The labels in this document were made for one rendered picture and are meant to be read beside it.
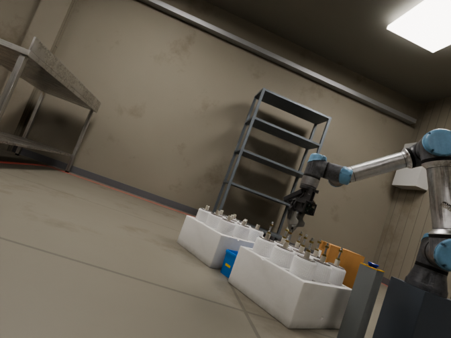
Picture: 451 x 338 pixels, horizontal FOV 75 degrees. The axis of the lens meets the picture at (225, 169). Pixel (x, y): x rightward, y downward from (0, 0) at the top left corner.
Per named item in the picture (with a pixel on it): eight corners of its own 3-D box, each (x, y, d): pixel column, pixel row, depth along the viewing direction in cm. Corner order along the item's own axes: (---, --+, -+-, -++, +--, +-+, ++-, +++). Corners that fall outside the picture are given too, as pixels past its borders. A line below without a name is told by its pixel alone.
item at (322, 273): (320, 311, 120) (333, 268, 122) (297, 301, 123) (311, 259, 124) (319, 304, 130) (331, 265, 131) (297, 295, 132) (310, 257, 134)
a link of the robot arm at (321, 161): (329, 155, 127) (310, 150, 130) (321, 179, 127) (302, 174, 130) (329, 159, 135) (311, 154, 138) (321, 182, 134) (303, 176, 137)
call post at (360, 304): (345, 337, 121) (368, 265, 124) (361, 348, 116) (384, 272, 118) (335, 338, 117) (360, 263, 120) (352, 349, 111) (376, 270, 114)
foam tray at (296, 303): (279, 288, 162) (290, 257, 164) (342, 329, 131) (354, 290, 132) (227, 281, 140) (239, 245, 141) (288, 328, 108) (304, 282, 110)
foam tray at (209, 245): (223, 251, 207) (231, 227, 208) (260, 275, 175) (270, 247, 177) (176, 242, 184) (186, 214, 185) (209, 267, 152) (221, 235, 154)
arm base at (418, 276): (424, 288, 130) (430, 266, 131) (456, 302, 115) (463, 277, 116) (396, 277, 128) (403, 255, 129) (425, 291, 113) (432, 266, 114)
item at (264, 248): (243, 269, 143) (255, 234, 144) (261, 276, 143) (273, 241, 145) (245, 275, 133) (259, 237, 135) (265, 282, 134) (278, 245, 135)
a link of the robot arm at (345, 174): (352, 172, 134) (327, 165, 138) (354, 167, 123) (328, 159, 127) (346, 188, 133) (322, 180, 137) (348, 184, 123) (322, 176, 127)
